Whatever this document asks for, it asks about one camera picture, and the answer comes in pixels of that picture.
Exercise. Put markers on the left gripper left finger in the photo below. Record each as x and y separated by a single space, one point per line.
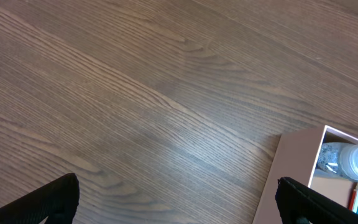
54 203

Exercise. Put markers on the white cardboard box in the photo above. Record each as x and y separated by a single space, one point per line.
296 157

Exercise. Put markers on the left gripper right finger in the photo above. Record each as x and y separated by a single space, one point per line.
298 204

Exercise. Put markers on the clear soap pump bottle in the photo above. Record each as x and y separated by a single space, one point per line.
339 160

